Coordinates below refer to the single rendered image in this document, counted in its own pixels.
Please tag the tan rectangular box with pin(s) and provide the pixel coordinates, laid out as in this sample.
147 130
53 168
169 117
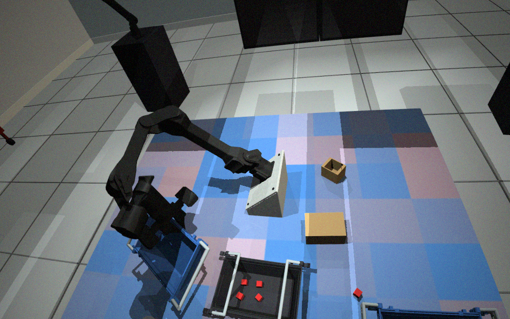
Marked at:
325 228

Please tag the brown open-top box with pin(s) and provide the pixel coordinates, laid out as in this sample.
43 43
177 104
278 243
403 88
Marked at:
333 170

